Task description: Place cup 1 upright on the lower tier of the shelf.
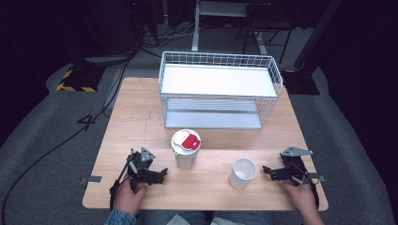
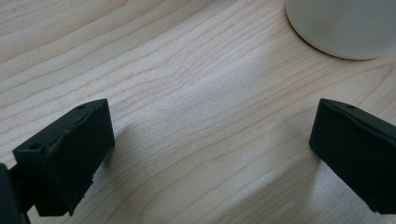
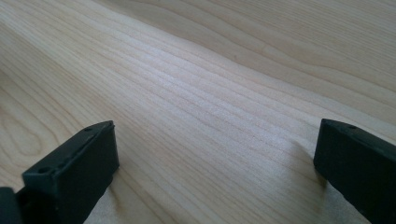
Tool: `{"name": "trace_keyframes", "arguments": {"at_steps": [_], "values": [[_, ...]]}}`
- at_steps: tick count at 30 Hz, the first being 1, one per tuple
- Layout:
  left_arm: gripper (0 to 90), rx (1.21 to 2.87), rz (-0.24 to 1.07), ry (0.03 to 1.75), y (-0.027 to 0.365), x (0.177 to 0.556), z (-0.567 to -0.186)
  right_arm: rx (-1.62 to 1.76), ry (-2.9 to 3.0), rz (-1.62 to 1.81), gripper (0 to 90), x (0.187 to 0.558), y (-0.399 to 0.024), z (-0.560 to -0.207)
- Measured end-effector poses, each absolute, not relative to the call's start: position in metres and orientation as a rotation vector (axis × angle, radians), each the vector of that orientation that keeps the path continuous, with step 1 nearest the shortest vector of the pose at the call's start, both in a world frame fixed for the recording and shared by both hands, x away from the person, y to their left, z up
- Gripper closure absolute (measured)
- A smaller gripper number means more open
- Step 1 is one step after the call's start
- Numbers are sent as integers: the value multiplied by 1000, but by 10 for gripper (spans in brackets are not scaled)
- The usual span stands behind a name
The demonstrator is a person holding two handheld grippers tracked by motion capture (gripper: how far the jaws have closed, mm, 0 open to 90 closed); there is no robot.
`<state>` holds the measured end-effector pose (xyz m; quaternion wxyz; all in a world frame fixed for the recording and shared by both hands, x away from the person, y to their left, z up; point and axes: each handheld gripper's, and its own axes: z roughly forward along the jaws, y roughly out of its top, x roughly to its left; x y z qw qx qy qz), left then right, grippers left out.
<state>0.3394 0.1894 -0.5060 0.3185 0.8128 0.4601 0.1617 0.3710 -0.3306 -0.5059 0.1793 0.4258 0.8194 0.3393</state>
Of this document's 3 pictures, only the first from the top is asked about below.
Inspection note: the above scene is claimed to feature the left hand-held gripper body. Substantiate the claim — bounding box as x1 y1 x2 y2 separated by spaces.
126 147 158 192

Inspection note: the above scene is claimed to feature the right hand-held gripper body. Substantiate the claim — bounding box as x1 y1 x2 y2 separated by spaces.
280 145 314 185

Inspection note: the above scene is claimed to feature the white paper cup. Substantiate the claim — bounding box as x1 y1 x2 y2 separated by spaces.
228 157 258 190

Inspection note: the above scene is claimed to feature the white cup with red-tab lid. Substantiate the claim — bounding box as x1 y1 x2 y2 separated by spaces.
171 128 202 171

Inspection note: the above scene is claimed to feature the white wire shelf rack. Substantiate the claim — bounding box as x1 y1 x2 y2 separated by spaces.
158 51 284 130

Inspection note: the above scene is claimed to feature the person's right hand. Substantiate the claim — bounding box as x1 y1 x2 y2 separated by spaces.
283 181 320 219

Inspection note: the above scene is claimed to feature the person's left hand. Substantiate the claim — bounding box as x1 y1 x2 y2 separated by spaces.
112 177 149 217

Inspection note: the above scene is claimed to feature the grey tape piece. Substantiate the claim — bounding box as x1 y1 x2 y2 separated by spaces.
79 175 103 185
308 172 327 184

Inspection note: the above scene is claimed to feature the dark slanted pole with base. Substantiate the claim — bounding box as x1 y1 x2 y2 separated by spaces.
281 0 344 96

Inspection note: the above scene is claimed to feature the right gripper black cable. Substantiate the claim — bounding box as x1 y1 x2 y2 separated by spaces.
292 168 321 210

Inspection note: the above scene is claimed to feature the black floor cable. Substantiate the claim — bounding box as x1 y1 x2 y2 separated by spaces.
0 52 136 225

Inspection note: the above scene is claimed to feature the yellow black striped base plate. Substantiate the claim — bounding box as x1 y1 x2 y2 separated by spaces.
55 64 106 94

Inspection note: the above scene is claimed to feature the bundle of floor cables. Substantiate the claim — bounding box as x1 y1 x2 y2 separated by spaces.
139 21 195 50

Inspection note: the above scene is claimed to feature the black metal chair frame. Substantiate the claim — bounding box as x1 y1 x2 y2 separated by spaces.
234 3 296 65

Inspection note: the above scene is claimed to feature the white metal desk frame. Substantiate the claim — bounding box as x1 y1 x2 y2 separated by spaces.
191 0 252 53

